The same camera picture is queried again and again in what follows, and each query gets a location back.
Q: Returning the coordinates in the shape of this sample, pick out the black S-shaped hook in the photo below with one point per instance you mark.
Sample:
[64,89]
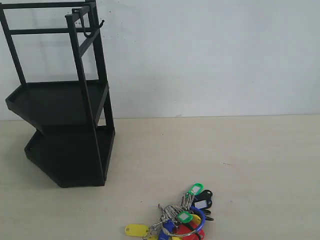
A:
[94,24]

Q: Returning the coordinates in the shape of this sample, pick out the colourful key tag bunch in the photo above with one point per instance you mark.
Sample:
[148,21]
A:
[182,221]

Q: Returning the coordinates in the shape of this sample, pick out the black metal two-tier rack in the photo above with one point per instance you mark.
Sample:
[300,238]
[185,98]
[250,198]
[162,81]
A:
[73,119]

